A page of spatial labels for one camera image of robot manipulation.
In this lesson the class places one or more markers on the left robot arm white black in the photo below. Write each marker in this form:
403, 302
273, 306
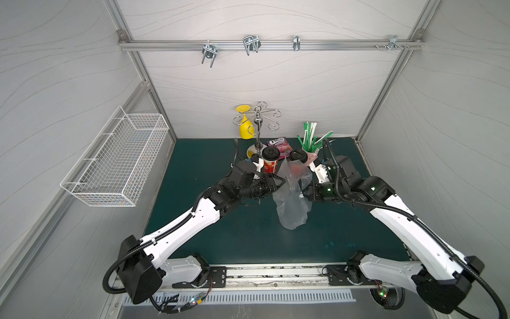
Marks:
145, 265

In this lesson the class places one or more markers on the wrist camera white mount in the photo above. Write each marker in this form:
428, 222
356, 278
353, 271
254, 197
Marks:
321, 172
259, 163

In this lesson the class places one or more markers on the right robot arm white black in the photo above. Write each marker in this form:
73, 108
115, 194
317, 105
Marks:
439, 274

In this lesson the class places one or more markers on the red milk tea cup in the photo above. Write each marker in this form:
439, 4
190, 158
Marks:
298, 156
271, 156

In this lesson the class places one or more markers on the purple snack packet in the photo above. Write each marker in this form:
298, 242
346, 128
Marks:
282, 145

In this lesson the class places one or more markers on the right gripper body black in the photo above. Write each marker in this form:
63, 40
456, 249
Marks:
307, 189

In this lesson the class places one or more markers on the metal cup hanging stand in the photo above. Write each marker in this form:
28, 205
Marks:
256, 117

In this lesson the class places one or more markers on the white vent strip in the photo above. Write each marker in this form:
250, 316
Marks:
221, 297

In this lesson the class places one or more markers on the pink straw holder cup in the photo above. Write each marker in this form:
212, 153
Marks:
312, 156

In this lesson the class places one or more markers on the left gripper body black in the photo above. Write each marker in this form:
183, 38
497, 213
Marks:
269, 183

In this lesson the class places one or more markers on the yellow plastic goblet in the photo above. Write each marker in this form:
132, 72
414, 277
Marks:
245, 125

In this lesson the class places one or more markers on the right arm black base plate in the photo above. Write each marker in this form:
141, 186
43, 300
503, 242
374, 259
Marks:
346, 275

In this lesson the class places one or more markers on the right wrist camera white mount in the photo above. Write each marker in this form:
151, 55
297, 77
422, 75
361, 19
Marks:
321, 172

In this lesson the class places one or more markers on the clear plastic carrier bag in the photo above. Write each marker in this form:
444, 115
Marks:
291, 205

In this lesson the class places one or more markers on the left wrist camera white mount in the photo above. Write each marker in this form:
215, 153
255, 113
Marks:
259, 163

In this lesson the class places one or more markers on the white wire basket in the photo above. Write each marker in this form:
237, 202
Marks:
115, 166

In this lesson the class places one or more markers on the aluminium overhead rail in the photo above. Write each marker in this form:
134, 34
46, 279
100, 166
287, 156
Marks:
276, 45

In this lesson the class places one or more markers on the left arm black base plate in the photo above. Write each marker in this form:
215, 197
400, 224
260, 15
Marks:
215, 277

